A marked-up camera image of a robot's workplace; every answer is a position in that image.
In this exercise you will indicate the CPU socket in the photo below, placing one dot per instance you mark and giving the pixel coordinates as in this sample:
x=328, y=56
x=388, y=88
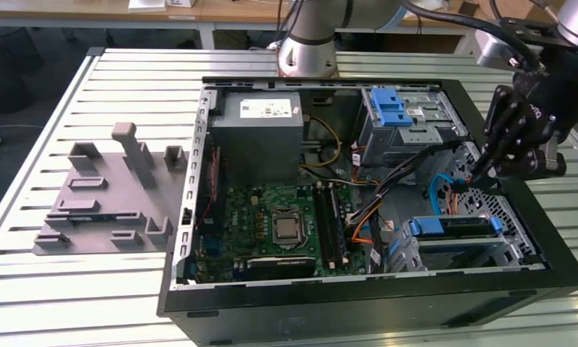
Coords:
x=289, y=212

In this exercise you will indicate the green motherboard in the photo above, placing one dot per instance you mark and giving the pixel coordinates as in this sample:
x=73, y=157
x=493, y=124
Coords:
x=242, y=202

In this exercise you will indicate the hard disk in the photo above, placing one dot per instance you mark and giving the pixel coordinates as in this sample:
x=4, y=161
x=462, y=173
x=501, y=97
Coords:
x=426, y=227

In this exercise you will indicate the grey parts rack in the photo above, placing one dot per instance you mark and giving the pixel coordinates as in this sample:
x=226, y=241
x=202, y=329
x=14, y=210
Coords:
x=120, y=202

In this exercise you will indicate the black graphics card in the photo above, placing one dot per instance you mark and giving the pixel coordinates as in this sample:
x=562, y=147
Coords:
x=274, y=265

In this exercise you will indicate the silver CPU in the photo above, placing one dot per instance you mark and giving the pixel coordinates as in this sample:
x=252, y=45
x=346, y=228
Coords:
x=288, y=229

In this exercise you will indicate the metal disk bay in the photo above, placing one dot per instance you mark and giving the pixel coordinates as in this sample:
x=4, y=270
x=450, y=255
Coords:
x=462, y=244

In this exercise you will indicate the black PC case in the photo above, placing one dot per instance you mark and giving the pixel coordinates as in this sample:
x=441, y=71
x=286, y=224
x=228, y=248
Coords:
x=317, y=311

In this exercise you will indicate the large white box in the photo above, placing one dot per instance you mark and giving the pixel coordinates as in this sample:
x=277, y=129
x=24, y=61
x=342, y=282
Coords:
x=146, y=5

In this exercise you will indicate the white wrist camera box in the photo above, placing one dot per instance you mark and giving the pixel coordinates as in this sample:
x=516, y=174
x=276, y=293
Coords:
x=493, y=50

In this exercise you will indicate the wooden desk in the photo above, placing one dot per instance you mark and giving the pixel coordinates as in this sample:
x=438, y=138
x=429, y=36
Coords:
x=101, y=16

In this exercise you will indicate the metal optical drive cage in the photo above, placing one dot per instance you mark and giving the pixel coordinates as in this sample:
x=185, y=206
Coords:
x=414, y=135

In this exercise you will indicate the blue plastic drive latch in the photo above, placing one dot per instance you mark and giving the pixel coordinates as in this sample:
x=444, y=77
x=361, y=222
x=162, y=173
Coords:
x=390, y=108

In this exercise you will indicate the small brown box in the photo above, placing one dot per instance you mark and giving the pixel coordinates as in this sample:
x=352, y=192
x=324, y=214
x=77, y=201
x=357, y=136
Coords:
x=470, y=7

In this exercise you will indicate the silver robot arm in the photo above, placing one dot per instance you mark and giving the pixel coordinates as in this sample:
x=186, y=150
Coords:
x=308, y=54

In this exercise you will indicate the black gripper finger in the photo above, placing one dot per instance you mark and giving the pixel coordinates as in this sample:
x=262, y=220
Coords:
x=520, y=152
x=498, y=119

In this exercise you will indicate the grey power supply unit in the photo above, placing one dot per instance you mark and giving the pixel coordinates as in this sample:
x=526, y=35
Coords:
x=254, y=152

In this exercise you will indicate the black office chair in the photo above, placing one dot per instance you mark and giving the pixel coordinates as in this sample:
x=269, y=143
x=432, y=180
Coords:
x=9, y=79

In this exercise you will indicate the small white box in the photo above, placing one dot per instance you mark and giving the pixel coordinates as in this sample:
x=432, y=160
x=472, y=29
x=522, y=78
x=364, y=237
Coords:
x=180, y=3

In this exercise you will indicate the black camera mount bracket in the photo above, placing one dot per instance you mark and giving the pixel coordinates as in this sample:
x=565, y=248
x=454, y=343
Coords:
x=525, y=30

